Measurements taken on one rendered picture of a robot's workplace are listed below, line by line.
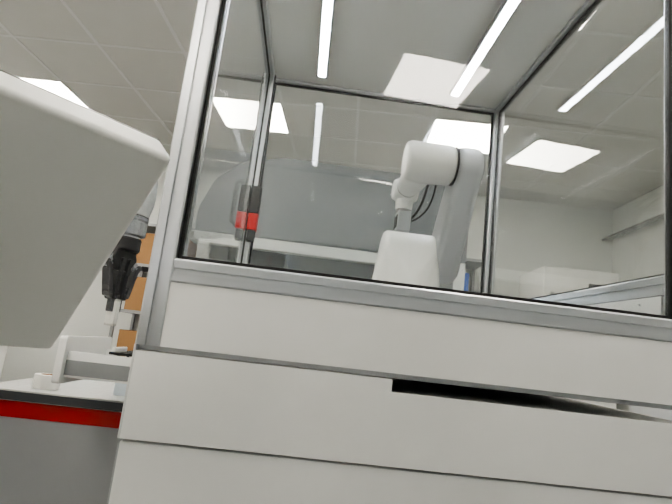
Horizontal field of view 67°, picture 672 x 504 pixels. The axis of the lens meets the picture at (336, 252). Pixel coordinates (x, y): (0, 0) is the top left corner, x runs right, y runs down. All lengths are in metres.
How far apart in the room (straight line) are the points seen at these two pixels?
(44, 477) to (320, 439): 1.00
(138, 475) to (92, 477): 0.75
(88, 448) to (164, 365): 0.79
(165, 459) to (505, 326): 0.59
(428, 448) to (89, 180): 0.63
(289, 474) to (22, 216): 0.53
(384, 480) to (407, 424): 0.09
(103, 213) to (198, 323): 0.30
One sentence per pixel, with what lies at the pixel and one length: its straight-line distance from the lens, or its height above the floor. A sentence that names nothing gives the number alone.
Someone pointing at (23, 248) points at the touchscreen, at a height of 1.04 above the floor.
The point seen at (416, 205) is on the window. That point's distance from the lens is 0.92.
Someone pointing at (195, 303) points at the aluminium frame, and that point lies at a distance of 0.87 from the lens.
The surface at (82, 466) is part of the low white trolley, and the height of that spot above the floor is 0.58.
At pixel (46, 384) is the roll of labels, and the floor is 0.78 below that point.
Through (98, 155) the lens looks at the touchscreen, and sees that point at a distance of 0.60.
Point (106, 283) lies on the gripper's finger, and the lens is 1.44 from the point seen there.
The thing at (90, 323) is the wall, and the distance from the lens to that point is 6.19.
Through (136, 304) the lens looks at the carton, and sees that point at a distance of 5.51.
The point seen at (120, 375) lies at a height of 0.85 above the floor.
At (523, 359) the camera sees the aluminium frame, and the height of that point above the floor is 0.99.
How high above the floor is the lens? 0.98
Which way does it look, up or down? 10 degrees up
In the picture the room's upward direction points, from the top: 7 degrees clockwise
